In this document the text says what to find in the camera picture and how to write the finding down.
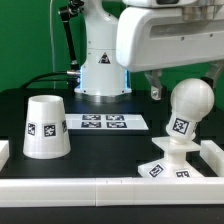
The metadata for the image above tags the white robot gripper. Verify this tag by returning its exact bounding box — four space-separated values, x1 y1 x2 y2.
116 7 224 100

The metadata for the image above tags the white lamp bulb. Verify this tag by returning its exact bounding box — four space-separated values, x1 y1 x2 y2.
166 78 214 144

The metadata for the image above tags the white lamp base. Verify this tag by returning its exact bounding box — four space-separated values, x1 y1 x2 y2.
138 137 202 178

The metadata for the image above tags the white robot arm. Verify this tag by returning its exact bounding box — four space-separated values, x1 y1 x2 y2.
75 0 224 102

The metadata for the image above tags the white lamp shade cone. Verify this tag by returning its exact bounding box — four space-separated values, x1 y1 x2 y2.
23 95 71 159

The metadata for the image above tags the white marker sheet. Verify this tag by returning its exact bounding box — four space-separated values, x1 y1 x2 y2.
66 114 148 130

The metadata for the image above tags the white right fence wall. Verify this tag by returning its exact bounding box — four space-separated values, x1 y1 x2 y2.
200 140 224 177

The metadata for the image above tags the white fence wall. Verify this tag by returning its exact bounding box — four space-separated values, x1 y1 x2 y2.
0 140 9 171
200 140 224 177
0 177 224 207

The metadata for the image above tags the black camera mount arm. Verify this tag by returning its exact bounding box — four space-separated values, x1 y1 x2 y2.
58 0 85 72

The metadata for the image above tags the white front fence wall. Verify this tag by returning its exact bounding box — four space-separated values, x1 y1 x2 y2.
0 177 224 207

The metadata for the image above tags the black cable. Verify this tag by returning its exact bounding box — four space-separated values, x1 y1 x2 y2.
19 69 82 90

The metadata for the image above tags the white hanging cable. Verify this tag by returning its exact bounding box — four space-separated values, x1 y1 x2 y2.
49 0 57 90

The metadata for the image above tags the white left fence wall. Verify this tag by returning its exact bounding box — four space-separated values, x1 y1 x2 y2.
0 140 9 171

